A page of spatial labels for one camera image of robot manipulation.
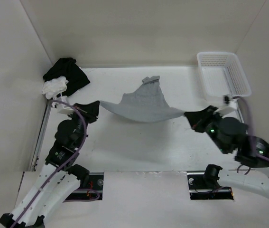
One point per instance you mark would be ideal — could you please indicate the white plastic basket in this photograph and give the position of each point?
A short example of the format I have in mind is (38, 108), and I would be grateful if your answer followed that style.
(221, 74)

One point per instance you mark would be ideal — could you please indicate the left aluminium table rail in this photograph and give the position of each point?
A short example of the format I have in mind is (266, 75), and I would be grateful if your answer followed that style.
(36, 154)

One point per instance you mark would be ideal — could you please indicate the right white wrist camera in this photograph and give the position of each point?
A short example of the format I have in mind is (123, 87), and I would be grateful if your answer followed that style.
(228, 105)

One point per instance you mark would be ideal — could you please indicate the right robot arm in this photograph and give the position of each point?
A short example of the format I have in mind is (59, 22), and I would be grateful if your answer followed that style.
(252, 153)

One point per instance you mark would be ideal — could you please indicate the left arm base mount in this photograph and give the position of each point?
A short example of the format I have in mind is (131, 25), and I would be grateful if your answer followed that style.
(90, 190)

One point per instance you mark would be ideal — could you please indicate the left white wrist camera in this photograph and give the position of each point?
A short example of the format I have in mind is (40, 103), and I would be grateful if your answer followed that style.
(62, 108)

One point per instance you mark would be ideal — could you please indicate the white folded tank top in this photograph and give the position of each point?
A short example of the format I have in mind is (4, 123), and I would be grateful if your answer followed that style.
(54, 87)

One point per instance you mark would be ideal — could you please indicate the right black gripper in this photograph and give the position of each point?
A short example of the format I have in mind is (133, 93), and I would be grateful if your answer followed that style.
(197, 118)

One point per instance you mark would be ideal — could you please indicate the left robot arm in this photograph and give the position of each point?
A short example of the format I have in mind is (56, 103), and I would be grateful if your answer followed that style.
(59, 176)

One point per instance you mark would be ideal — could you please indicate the black folded tank top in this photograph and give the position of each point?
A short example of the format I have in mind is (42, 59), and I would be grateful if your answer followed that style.
(67, 68)

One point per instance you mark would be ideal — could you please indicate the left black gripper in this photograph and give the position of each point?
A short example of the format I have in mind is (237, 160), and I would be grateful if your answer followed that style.
(90, 110)

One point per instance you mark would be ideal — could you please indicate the grey tank top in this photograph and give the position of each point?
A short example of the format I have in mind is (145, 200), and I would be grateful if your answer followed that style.
(146, 104)

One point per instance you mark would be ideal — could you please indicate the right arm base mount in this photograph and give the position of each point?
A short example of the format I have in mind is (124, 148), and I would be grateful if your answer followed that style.
(199, 189)

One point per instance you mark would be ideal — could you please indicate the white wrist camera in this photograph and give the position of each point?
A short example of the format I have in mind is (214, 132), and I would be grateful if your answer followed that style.
(62, 108)
(228, 105)

